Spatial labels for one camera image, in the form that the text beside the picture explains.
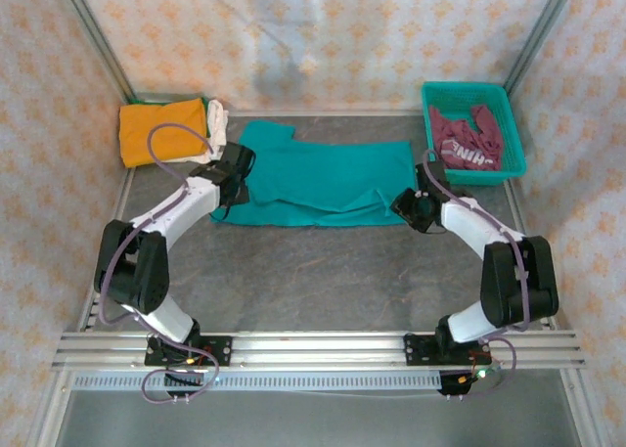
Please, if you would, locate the teal t-shirt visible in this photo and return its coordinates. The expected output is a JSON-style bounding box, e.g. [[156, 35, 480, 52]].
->
[[209, 119, 417, 228]]

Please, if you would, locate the white folded t-shirt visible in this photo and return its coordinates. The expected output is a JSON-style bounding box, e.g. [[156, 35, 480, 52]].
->
[[160, 99, 230, 164]]

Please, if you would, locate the maroon printed t-shirt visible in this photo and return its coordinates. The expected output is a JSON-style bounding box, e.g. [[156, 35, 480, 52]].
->
[[427, 103, 505, 173]]

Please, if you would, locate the orange folded t-shirt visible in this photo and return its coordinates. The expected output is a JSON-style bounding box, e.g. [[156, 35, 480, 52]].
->
[[118, 98, 209, 169]]

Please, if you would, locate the teal plastic basket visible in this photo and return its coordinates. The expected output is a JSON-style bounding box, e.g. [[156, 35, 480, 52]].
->
[[421, 80, 528, 187]]

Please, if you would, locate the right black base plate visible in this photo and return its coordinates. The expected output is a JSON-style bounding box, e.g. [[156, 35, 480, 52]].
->
[[403, 333, 493, 369]]

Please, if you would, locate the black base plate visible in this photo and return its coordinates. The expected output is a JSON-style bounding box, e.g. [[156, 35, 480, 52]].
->
[[403, 333, 493, 369], [144, 335, 234, 369]]

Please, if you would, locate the aluminium mounting rail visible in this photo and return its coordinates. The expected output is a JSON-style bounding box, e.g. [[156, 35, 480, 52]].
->
[[51, 329, 586, 371]]

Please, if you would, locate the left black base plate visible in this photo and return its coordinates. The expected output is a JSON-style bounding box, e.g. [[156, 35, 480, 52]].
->
[[144, 335, 234, 369]]

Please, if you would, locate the aluminium frame post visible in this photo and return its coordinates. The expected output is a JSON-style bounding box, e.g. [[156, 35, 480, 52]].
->
[[503, 0, 583, 94], [51, 0, 138, 104]]

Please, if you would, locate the slotted grey cable duct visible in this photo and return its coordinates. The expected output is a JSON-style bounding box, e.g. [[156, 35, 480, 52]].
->
[[71, 371, 444, 393]]

